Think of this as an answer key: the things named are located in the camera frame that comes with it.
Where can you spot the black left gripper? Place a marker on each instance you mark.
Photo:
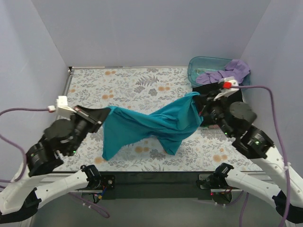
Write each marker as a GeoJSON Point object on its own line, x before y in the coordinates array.
{"type": "Point", "coordinates": [88, 117]}

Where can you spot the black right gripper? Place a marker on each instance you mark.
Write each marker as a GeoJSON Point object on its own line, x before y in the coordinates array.
{"type": "Point", "coordinates": [204, 107]}

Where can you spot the teal t shirt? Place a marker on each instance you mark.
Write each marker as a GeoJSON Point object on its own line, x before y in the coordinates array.
{"type": "Point", "coordinates": [170, 125]}

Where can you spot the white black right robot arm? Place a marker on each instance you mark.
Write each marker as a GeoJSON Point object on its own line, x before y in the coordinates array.
{"type": "Point", "coordinates": [236, 121]}

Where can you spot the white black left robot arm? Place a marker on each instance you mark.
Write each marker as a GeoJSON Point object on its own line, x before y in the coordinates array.
{"type": "Point", "coordinates": [22, 197]}

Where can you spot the black folded t shirt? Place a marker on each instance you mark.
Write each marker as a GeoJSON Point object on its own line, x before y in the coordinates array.
{"type": "Point", "coordinates": [205, 89]}

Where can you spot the colourful folded shirt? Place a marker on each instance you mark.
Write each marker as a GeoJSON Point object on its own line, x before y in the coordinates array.
{"type": "Point", "coordinates": [211, 127]}

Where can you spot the floral tablecloth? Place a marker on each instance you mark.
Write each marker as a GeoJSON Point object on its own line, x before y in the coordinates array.
{"type": "Point", "coordinates": [145, 90]}

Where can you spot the teal plastic bin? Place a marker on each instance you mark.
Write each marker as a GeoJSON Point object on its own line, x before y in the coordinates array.
{"type": "Point", "coordinates": [199, 65]}

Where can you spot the purple t shirt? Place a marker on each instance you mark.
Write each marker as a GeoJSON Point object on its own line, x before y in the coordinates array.
{"type": "Point", "coordinates": [235, 68]}

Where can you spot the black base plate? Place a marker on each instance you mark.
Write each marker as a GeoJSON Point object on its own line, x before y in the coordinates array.
{"type": "Point", "coordinates": [158, 185]}

